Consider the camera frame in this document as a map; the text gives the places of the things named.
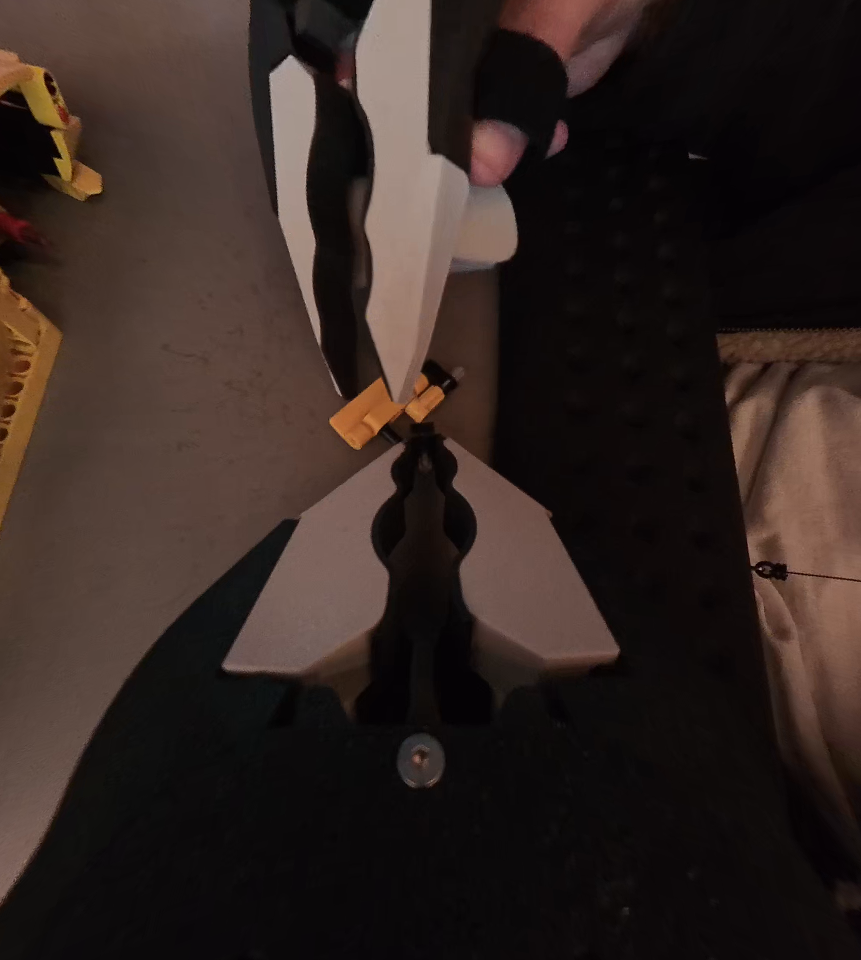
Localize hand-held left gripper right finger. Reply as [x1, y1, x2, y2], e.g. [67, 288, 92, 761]
[424, 437, 621, 725]

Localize grey desk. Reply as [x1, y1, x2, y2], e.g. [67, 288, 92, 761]
[0, 0, 501, 954]

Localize yellow brick beam assembly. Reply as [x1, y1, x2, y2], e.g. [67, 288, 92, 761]
[329, 378, 411, 451]

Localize black drawstring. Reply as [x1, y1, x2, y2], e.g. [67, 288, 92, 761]
[751, 558, 861, 590]

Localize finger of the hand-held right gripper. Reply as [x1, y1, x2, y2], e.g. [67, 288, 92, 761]
[269, 54, 372, 400]
[355, 0, 471, 405]

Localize yellow connector with black pin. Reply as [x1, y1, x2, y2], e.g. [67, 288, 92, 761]
[406, 360, 465, 423]

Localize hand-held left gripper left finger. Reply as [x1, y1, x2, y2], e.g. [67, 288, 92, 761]
[222, 442, 426, 725]

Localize white sweatshirt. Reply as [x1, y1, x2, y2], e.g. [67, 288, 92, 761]
[723, 360, 861, 901]

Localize black jacket with fleece lining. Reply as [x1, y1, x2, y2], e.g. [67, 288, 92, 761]
[550, 0, 861, 912]

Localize person's right hand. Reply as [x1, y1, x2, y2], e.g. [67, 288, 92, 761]
[468, 0, 657, 187]

